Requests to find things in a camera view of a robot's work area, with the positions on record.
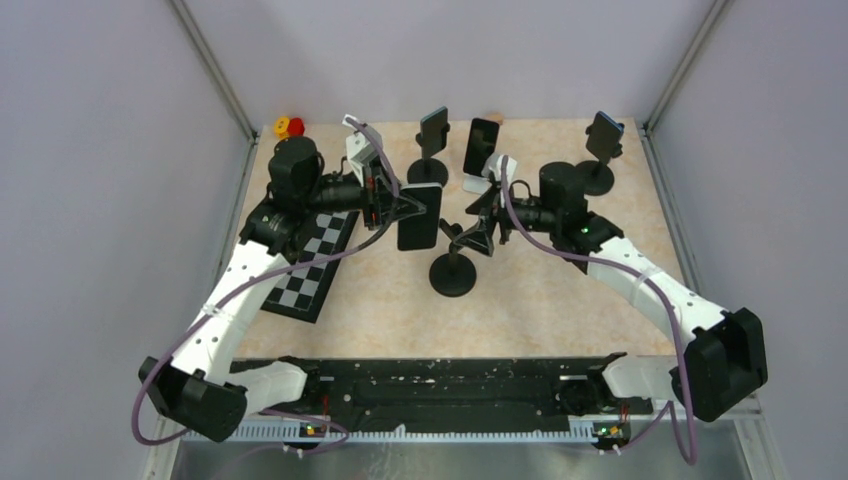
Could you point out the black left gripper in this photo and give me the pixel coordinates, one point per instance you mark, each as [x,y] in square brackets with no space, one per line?
[380,197]

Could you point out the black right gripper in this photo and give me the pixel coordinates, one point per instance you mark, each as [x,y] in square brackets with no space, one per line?
[489,206]

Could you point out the black smartphone white edge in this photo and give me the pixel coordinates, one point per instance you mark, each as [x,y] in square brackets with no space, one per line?
[421,232]

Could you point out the silver metal phone stand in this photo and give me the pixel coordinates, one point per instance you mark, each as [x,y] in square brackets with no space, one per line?
[475,184]

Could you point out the black clamp stand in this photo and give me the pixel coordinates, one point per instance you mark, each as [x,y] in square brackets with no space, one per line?
[452,274]
[427,171]
[598,177]

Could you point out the dark green-edged smartphone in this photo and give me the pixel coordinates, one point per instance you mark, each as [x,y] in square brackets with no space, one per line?
[433,132]

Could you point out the purple smartphone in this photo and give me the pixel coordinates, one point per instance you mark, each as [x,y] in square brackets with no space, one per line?
[481,144]

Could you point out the black clamp stand back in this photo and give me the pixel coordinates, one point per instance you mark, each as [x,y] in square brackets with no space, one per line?
[598,177]

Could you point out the blue smartphone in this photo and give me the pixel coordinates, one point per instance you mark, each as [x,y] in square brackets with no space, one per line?
[604,137]

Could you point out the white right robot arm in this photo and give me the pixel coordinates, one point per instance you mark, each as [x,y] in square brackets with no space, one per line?
[720,354]

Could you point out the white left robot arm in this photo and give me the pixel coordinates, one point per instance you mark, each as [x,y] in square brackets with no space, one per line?
[192,383]

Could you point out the small wooden block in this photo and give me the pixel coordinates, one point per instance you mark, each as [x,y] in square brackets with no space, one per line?
[496,118]

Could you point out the black and silver chessboard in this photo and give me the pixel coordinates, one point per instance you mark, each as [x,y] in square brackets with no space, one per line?
[301,294]

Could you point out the yellow toy block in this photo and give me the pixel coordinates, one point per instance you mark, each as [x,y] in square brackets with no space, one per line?
[281,127]

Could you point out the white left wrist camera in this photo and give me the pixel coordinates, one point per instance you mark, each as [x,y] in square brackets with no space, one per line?
[359,148]

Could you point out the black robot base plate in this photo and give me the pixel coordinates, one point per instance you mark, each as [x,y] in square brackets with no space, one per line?
[459,395]

